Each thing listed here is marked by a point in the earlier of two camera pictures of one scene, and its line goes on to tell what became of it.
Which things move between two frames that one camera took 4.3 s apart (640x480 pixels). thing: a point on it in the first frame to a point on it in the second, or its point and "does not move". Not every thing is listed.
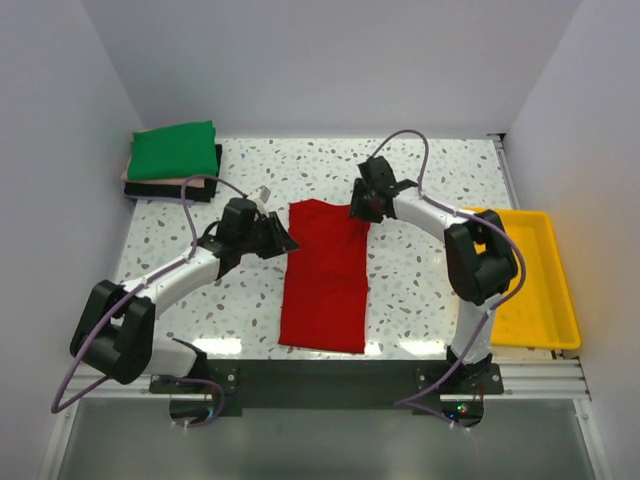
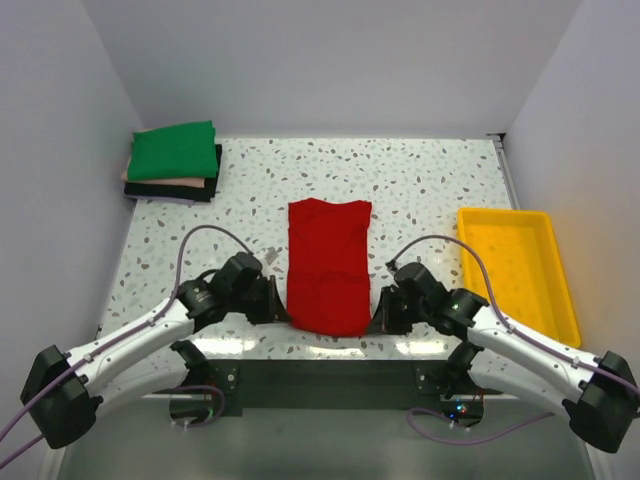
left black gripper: (280, 241) to (273, 309)
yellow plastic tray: (543, 315) does not move
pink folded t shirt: (193, 183) does not move
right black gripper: (356, 208) to (381, 319)
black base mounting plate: (276, 386) does not move
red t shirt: (325, 281) does not move
